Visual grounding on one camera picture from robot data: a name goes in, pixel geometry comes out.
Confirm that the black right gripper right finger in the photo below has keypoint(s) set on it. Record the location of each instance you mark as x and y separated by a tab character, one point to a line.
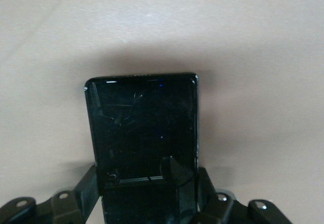
227	206

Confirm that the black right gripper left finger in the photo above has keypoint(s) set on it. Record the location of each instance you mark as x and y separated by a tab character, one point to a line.
63	203

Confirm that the black smartphone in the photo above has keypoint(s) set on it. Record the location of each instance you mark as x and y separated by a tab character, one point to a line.
141	122

